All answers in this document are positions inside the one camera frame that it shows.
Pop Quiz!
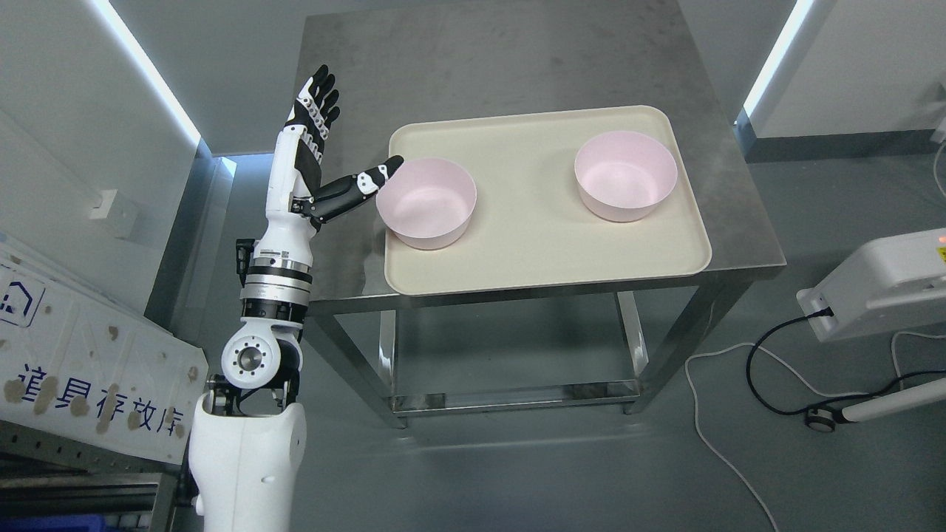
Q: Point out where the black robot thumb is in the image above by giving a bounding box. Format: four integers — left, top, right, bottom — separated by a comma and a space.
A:
291, 155, 404, 225

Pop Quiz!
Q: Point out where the black white robot index finger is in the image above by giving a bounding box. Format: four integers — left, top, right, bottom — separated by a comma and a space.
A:
286, 64, 340, 146

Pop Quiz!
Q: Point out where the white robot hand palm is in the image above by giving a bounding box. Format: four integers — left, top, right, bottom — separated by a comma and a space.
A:
253, 127, 322, 257

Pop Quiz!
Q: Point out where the pink bowl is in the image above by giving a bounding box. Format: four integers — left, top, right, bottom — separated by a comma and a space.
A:
375, 157, 477, 251
574, 130, 680, 222

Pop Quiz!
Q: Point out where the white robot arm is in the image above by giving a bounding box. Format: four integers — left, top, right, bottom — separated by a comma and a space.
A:
187, 65, 404, 531

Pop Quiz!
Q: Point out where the cream plastic tray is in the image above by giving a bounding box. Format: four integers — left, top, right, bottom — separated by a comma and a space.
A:
384, 105, 712, 296

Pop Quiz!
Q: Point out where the white sign board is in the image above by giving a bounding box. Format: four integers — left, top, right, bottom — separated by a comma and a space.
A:
1, 239, 208, 464

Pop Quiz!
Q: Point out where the white device box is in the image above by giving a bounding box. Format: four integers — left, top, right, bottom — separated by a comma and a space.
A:
795, 228, 945, 341

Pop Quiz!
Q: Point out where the white wall socket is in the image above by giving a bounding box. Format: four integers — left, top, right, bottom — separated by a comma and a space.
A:
88, 189, 140, 239

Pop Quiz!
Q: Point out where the white cable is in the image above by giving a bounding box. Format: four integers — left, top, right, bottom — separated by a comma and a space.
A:
684, 330, 946, 532

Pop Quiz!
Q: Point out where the black cable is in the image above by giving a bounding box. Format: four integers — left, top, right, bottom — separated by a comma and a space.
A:
746, 307, 946, 416

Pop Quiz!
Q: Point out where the white handle with wheel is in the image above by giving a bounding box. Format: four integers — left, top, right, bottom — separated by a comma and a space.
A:
803, 378, 945, 432

